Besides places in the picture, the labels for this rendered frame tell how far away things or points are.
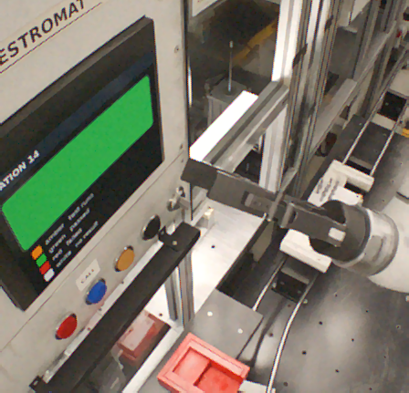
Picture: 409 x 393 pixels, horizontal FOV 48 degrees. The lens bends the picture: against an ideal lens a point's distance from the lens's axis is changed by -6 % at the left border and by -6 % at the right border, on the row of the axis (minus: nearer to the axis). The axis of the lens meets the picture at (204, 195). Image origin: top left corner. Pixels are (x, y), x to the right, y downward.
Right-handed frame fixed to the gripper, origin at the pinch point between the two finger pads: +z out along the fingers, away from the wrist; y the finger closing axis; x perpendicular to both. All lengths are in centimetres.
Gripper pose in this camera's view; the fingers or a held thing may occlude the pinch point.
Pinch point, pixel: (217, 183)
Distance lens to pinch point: 54.5
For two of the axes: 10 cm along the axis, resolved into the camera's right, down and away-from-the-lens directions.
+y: 3.5, 2.4, -9.1
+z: -8.5, -3.2, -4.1
